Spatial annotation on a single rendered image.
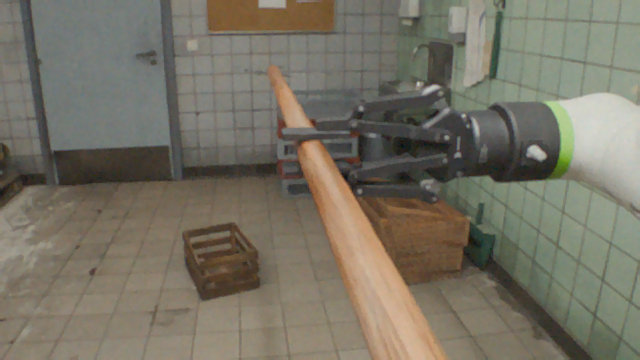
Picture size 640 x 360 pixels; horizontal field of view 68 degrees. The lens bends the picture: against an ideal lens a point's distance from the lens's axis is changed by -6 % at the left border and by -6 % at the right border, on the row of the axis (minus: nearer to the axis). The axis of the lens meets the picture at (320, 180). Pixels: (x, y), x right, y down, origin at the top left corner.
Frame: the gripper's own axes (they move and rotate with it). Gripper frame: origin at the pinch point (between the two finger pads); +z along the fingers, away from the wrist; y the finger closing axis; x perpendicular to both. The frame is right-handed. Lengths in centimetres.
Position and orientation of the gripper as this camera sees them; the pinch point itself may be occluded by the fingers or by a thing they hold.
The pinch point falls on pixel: (314, 150)
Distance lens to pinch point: 53.9
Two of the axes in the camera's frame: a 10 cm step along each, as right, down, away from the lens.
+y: 0.1, 9.5, 3.1
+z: -9.9, 0.5, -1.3
